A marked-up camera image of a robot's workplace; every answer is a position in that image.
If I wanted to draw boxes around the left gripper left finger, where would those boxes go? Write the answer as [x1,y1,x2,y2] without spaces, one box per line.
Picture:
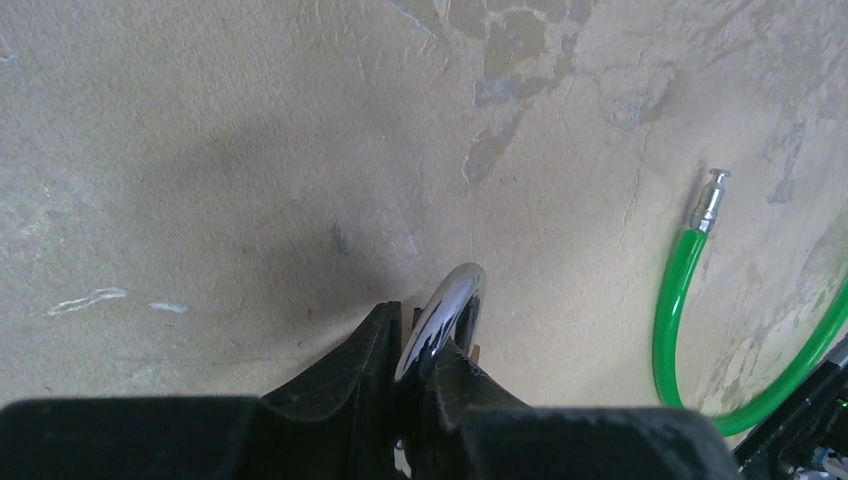
[1,302,401,479]

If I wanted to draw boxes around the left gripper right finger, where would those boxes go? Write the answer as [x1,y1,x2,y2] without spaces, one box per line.
[413,341,741,479]

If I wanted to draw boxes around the large brass padlock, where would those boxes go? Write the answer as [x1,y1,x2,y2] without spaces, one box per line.
[394,262,487,387]

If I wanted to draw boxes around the green cable lock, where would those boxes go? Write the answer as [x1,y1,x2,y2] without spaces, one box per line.
[651,168,847,437]

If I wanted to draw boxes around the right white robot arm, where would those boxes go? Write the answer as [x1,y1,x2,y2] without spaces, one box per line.
[734,338,847,479]

